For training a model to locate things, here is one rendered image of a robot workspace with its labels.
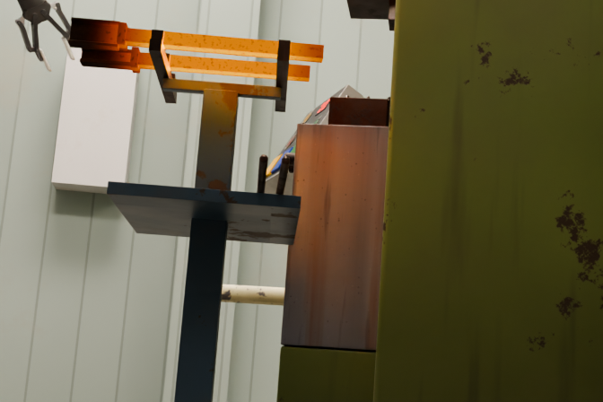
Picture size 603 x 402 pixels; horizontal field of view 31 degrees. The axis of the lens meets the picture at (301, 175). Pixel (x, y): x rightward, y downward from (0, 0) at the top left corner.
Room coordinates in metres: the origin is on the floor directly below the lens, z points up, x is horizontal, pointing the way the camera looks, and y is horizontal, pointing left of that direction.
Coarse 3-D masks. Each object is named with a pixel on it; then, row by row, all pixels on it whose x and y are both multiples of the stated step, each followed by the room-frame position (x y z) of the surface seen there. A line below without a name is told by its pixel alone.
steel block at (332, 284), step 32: (320, 128) 2.09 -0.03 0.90; (352, 128) 2.08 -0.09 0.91; (384, 128) 2.07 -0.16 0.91; (320, 160) 2.09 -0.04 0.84; (352, 160) 2.08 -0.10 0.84; (384, 160) 2.07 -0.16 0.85; (320, 192) 2.09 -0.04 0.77; (352, 192) 2.08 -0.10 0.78; (384, 192) 2.07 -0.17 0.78; (320, 224) 2.09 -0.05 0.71; (352, 224) 2.08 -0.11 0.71; (288, 256) 2.10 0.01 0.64; (320, 256) 2.09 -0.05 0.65; (352, 256) 2.08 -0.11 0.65; (288, 288) 2.09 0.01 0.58; (320, 288) 2.09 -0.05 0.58; (352, 288) 2.08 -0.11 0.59; (288, 320) 2.09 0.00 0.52; (320, 320) 2.09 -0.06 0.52; (352, 320) 2.08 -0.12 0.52
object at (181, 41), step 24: (72, 24) 1.69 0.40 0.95; (96, 24) 1.69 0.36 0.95; (120, 24) 1.68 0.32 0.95; (96, 48) 1.71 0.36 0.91; (120, 48) 1.71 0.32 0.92; (168, 48) 1.71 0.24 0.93; (192, 48) 1.70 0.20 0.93; (216, 48) 1.70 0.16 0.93; (240, 48) 1.69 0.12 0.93; (264, 48) 1.70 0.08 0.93; (312, 48) 1.70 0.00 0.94
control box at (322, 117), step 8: (344, 88) 2.73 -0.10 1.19; (352, 88) 2.73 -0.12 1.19; (336, 96) 2.75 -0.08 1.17; (344, 96) 2.73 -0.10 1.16; (352, 96) 2.73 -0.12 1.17; (360, 96) 2.74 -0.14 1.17; (320, 104) 2.93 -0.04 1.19; (328, 104) 2.79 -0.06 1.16; (312, 112) 2.96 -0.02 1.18; (320, 112) 2.83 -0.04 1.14; (312, 120) 2.86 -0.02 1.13; (320, 120) 2.73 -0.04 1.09; (272, 176) 2.86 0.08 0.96; (288, 176) 2.78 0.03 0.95; (272, 184) 2.91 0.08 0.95; (288, 184) 2.83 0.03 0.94; (272, 192) 2.97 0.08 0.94; (288, 192) 2.89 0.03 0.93
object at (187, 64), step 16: (96, 64) 1.82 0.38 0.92; (112, 64) 1.81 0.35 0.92; (128, 64) 1.81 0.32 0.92; (144, 64) 1.81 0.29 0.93; (176, 64) 1.81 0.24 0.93; (192, 64) 1.81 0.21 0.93; (208, 64) 1.81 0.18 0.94; (224, 64) 1.81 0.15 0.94; (240, 64) 1.81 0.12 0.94; (256, 64) 1.81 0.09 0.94; (272, 64) 1.81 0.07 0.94; (288, 80) 1.84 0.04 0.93; (304, 80) 1.84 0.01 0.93
